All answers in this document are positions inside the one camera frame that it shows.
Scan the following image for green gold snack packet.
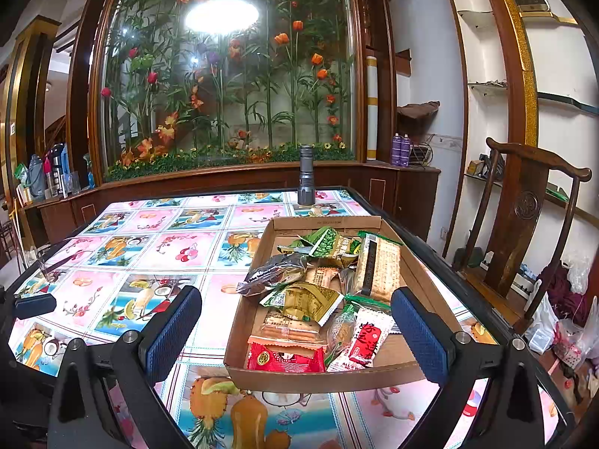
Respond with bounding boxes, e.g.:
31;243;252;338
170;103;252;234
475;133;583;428
259;281;346;324

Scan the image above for pink printed plastic bag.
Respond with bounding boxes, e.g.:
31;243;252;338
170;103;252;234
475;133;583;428
552;297;599;371

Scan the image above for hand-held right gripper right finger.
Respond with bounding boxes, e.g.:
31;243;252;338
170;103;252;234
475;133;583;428
390;287;549;449

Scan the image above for black cable bundle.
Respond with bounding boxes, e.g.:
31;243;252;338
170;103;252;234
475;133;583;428
411;141;437;170

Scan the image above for grey metal flashlight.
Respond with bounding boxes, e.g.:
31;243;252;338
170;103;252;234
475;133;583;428
297;144;317;207

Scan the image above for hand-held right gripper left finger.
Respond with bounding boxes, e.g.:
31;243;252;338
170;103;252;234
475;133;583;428
47;284;203;449

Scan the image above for eyeglasses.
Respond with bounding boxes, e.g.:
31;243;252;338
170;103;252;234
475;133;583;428
34;238;97;287

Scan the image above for green packet tan circle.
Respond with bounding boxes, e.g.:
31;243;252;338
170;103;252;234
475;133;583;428
322;236;363;268

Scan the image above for brown wall shelf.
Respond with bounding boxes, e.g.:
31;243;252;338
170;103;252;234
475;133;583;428
397;101;441;128

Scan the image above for yellow white stick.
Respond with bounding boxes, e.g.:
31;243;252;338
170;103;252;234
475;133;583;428
12;199;27;250

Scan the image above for tan printed snack packet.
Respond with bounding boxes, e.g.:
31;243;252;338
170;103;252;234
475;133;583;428
304;266;345;291

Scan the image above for cracker pack green ends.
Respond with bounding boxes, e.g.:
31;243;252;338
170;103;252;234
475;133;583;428
344;292;393;314
344;230;404;304

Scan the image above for white gold-banded column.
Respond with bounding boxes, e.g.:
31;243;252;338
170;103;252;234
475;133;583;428
365;56;379;162

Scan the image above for white red snack packet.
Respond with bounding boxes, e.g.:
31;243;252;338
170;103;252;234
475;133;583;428
326;308;397;373

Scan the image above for gold-trimmed wooden arch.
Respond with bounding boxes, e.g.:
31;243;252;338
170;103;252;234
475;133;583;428
472;0;540;150

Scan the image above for maroon cloth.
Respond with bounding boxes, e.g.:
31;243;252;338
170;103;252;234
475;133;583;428
547;266;586;324

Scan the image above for black framed table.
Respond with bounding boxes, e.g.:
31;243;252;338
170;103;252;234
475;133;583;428
0;186;578;449

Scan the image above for cardboard box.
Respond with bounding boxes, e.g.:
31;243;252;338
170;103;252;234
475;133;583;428
224;215;465;394

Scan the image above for glass artificial flower display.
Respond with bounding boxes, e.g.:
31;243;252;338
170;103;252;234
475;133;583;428
89;0;366;183

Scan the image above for gold-trimmed wooden door frame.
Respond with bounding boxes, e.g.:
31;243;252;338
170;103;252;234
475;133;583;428
0;16;63;179

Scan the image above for white plastic bag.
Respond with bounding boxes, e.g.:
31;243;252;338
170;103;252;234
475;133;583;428
524;290;560;354

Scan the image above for silver foil snack packet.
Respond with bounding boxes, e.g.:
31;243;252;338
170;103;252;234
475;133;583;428
236;253;310;298

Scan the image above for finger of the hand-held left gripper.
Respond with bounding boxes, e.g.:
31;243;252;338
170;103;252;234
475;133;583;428
13;292;58;320

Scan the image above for black steel thermos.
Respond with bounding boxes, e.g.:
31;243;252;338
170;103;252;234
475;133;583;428
44;144;65;198

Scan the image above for low wooden cabinet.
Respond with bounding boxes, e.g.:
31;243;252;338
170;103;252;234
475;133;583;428
21;161;441;248

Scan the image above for carved dark wooden chair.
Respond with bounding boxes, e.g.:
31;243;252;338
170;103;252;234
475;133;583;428
451;137;593;335

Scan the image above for clear plastic bag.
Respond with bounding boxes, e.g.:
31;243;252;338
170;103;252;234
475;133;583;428
566;257;593;296

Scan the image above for blue water jug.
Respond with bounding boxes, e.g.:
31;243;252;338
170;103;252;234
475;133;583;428
27;154;46;200

